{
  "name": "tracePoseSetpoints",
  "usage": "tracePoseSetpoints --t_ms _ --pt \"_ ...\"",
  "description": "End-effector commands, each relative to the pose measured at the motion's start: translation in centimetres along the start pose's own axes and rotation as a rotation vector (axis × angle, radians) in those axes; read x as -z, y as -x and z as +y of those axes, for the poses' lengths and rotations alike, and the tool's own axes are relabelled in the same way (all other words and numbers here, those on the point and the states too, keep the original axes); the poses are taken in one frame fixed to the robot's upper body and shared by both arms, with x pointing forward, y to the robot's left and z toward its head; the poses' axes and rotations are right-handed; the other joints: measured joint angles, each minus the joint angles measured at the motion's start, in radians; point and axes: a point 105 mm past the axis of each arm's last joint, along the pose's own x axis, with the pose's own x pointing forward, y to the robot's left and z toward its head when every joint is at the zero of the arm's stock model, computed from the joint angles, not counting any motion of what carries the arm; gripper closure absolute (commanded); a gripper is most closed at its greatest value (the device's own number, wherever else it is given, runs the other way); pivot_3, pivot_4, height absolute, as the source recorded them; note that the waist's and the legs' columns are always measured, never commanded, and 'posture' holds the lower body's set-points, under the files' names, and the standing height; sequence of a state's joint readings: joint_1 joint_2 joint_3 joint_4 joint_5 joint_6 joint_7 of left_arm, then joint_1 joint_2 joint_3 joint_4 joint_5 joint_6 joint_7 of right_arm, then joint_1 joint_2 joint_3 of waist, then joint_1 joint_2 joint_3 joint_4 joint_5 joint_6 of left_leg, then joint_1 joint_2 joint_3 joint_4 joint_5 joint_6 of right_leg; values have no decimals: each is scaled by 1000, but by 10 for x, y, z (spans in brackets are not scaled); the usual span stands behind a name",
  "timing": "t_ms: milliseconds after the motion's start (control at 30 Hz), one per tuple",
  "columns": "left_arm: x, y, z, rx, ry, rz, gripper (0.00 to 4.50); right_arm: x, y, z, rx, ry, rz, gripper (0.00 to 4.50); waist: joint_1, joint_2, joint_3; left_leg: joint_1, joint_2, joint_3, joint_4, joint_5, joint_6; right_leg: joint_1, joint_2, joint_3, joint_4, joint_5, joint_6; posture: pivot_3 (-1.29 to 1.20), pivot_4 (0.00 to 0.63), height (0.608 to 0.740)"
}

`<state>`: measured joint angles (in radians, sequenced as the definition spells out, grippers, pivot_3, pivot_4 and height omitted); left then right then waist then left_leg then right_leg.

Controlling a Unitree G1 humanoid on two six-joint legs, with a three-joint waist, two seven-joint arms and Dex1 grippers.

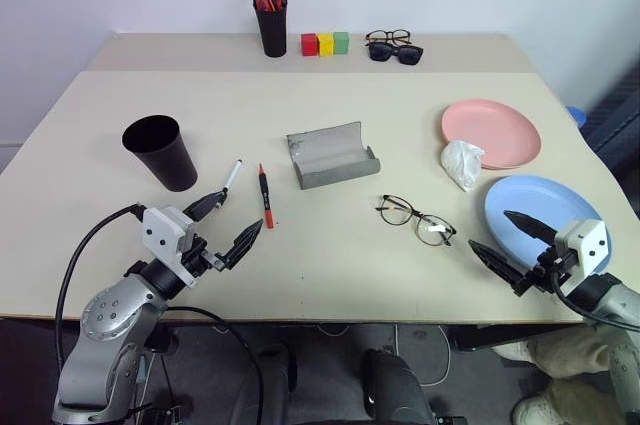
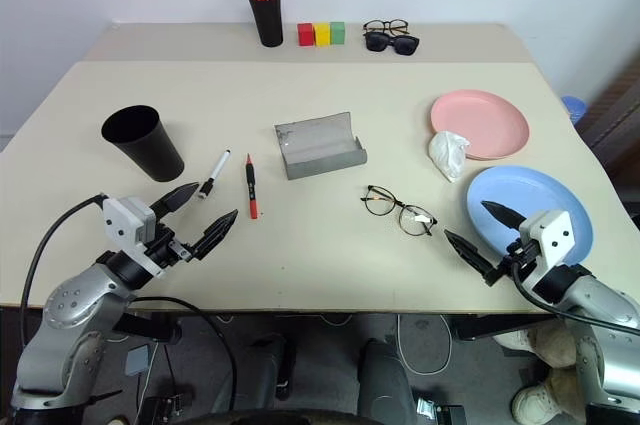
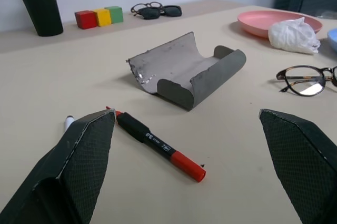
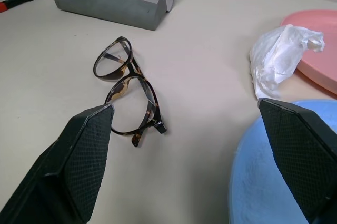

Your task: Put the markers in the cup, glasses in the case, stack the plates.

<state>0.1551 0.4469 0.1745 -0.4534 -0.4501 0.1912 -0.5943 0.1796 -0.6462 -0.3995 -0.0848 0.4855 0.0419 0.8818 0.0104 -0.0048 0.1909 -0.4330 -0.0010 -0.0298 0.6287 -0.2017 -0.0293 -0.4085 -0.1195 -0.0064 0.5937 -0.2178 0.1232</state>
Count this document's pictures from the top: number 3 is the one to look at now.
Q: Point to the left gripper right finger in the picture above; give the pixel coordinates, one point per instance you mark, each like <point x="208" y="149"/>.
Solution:
<point x="308" y="160"/>

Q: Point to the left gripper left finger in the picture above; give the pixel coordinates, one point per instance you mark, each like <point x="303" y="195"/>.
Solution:
<point x="65" y="171"/>

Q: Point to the white marker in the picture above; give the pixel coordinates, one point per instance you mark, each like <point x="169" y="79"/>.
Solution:
<point x="69" y="122"/>

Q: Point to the tortoiseshell clear eyeglasses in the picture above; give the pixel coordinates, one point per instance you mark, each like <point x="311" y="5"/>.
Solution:
<point x="302" y="81"/>

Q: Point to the red and black marker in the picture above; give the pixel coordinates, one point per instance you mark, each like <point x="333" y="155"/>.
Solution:
<point x="158" y="142"/>

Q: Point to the white tissue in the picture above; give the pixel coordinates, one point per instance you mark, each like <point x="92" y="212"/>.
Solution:
<point x="289" y="37"/>

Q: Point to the blue plate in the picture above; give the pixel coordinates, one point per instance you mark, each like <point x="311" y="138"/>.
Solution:
<point x="333" y="38"/>

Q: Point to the grey glasses case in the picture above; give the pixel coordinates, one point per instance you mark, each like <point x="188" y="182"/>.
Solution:
<point x="184" y="58"/>

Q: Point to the pink plate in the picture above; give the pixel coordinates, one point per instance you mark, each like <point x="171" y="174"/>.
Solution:
<point x="258" y="19"/>

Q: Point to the red wooden block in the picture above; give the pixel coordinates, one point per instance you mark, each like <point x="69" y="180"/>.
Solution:
<point x="85" y="19"/>

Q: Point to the yellow wooden block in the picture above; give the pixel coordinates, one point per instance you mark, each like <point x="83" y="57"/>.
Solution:
<point x="103" y="17"/>

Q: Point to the tall black pen holder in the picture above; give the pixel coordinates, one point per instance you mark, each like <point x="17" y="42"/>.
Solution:
<point x="42" y="10"/>

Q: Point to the green wooden block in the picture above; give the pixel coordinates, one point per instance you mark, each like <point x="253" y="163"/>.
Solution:
<point x="116" y="14"/>

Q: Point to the black sunglasses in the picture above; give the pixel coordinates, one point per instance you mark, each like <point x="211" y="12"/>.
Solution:
<point x="150" y="13"/>

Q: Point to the dark framed clear eyeglasses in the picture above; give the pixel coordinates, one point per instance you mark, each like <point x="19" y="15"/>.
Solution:
<point x="155" y="4"/>

